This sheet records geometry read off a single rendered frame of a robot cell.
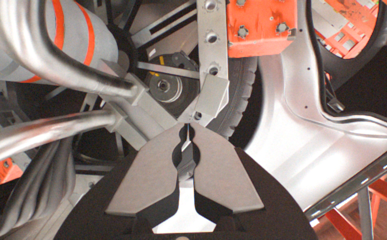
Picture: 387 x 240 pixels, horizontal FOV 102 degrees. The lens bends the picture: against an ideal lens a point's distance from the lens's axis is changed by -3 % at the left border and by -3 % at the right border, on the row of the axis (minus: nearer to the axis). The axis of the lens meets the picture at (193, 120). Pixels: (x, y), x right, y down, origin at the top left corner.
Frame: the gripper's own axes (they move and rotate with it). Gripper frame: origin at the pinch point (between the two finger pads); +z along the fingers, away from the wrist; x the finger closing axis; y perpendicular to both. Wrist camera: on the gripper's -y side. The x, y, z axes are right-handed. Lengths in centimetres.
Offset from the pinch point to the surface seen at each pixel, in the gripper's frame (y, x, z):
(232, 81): 1.5, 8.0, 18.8
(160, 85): 15, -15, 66
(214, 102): 2.1, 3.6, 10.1
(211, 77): -1.1, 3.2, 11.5
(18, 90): 5, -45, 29
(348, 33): -4, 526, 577
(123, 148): 17.5, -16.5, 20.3
